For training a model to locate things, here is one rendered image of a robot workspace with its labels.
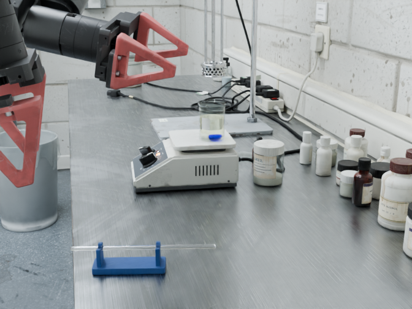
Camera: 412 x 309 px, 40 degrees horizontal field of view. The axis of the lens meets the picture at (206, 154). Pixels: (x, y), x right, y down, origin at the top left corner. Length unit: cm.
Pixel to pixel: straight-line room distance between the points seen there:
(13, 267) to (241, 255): 175
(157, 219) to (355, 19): 73
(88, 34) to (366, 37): 79
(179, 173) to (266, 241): 26
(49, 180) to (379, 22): 183
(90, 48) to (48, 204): 207
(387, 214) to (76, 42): 55
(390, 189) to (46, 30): 56
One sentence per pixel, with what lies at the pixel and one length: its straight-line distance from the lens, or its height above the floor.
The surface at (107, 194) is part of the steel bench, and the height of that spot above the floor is 75.
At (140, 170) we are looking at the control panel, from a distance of 108.
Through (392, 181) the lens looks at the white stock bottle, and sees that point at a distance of 94.
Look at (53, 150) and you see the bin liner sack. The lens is 271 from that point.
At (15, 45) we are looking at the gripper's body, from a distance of 51.
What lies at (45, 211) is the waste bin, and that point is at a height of 8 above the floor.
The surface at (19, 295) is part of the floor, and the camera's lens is 230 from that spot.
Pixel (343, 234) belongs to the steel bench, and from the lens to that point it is 93.
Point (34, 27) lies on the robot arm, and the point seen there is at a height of 108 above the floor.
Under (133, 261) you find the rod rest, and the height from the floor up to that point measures 76.
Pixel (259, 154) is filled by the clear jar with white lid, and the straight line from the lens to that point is 109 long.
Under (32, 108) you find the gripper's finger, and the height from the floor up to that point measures 104.
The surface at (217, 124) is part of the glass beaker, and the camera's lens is 107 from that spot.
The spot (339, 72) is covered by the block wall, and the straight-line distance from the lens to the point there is 149.
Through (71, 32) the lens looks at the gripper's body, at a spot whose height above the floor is 107.
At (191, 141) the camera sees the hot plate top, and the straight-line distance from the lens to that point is 108.
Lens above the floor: 114
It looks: 17 degrees down
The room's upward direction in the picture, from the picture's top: straight up
